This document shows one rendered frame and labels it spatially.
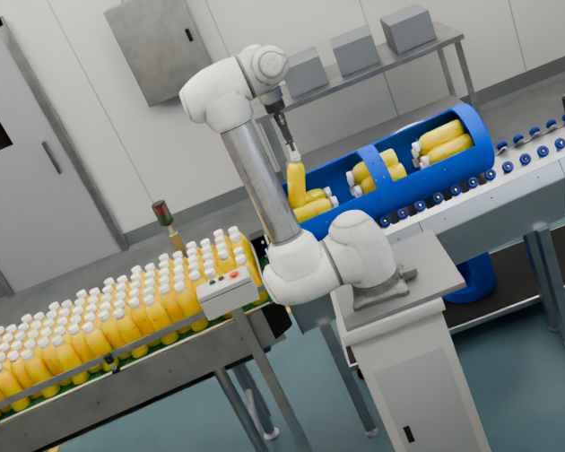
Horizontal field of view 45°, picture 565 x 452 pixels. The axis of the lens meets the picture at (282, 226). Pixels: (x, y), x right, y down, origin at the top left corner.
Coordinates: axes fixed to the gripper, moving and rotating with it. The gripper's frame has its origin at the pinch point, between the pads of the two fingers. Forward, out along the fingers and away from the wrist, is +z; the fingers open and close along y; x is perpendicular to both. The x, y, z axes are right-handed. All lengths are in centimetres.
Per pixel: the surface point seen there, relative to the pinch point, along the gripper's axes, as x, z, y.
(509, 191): -72, 48, -12
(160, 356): 77, 47, -24
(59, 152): 168, 29, 340
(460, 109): -66, 12, -2
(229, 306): 44, 33, -34
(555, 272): -83, 94, -8
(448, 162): -52, 25, -13
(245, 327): 42, 45, -31
